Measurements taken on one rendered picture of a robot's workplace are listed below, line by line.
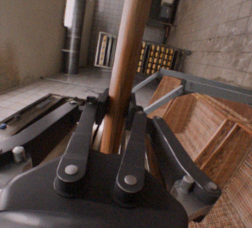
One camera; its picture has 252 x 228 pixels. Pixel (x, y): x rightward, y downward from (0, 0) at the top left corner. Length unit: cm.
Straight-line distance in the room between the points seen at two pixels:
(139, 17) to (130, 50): 4
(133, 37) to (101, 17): 521
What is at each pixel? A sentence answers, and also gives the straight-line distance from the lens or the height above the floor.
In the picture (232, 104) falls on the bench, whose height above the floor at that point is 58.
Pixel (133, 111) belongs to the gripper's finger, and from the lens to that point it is 16.
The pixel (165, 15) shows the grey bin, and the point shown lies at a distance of 475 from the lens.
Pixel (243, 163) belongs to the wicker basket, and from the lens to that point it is 83.
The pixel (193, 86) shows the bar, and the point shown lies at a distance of 62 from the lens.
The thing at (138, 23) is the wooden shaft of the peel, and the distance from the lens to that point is 18.
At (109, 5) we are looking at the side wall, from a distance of 543.
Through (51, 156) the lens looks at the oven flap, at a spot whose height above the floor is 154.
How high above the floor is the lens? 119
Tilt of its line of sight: 3 degrees down
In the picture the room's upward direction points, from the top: 80 degrees counter-clockwise
